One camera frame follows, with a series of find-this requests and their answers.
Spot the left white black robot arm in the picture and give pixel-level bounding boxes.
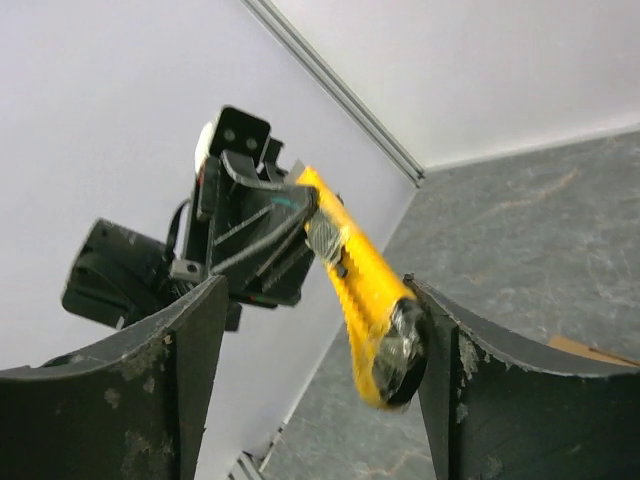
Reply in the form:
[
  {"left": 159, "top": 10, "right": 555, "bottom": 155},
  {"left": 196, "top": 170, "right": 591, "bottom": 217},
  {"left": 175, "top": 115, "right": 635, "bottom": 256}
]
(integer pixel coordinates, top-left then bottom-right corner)
[{"left": 61, "top": 140, "right": 318, "bottom": 331}]

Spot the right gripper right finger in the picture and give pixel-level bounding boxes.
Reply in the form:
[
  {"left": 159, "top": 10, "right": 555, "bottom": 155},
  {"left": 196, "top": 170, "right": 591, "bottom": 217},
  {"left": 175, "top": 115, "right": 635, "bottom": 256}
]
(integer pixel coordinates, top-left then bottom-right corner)
[{"left": 404, "top": 276, "right": 639, "bottom": 479}]

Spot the brown cardboard express box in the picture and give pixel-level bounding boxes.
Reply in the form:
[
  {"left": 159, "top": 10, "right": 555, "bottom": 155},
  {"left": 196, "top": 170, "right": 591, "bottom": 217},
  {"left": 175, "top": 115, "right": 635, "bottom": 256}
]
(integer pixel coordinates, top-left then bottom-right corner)
[{"left": 547, "top": 335, "right": 639, "bottom": 368}]

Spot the yellow utility knife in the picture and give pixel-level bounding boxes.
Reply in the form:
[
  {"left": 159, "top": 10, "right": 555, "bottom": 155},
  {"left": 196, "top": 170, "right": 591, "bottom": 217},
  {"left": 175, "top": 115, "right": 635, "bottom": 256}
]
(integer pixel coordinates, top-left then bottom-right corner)
[{"left": 285, "top": 161, "right": 428, "bottom": 411}]

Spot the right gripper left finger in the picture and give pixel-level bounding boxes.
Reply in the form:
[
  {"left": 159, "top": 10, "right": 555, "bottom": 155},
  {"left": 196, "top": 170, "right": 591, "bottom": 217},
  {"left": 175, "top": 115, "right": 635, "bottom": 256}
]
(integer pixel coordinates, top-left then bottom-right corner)
[{"left": 1, "top": 277, "right": 228, "bottom": 479}]

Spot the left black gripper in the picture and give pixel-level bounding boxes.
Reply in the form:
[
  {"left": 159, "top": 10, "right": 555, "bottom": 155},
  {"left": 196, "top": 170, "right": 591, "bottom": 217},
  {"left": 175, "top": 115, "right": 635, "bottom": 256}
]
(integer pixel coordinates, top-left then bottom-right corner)
[{"left": 169, "top": 137, "right": 318, "bottom": 331}]

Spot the left aluminium frame post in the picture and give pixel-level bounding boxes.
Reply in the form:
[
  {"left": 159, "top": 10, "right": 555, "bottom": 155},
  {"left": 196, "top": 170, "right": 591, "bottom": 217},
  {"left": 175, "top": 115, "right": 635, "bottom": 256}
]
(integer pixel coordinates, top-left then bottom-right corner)
[{"left": 242, "top": 0, "right": 425, "bottom": 188}]

